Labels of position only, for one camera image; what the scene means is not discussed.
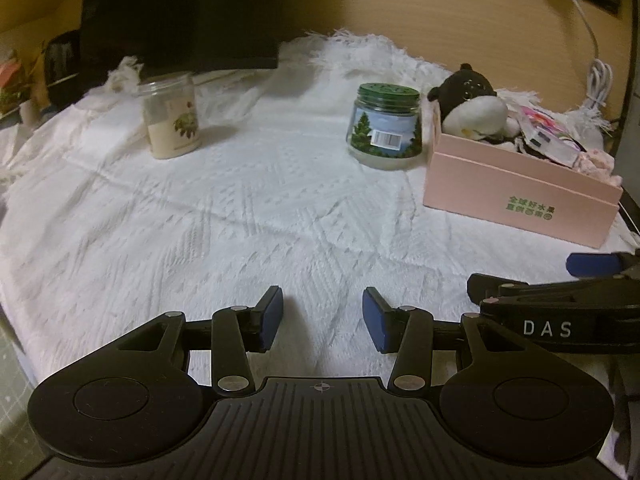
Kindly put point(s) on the pink fluffy cloth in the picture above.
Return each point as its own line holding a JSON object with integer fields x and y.
{"x": 600, "y": 165}

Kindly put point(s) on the white cotton tuft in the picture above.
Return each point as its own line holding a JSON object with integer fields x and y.
{"x": 122, "y": 75}

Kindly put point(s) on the pink patterned packet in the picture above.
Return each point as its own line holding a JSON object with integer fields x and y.
{"x": 547, "y": 135}

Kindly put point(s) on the green cutting mat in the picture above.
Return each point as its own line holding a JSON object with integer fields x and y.
{"x": 10, "y": 410}

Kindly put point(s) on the green lid glass jar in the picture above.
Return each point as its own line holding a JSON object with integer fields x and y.
{"x": 385, "y": 127}

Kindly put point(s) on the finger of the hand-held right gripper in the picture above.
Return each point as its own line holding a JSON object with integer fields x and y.
{"x": 592, "y": 264}
{"x": 530, "y": 286}

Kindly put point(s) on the black and white plush toy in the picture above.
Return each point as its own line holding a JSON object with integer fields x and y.
{"x": 475, "y": 110}

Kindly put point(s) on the white fringed blanket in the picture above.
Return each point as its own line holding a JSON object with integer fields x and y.
{"x": 200, "y": 220}

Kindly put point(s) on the clear jar with cream contents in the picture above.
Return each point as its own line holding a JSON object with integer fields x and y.
{"x": 172, "y": 117}

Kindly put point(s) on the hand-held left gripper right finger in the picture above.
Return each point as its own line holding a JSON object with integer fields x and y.
{"x": 376, "y": 321}

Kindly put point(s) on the pink cardboard box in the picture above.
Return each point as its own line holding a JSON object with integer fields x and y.
{"x": 515, "y": 190}

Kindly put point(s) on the black monitor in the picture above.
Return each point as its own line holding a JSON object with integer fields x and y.
{"x": 175, "y": 15}

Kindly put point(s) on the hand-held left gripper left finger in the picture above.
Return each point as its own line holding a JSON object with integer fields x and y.
{"x": 270, "y": 321}

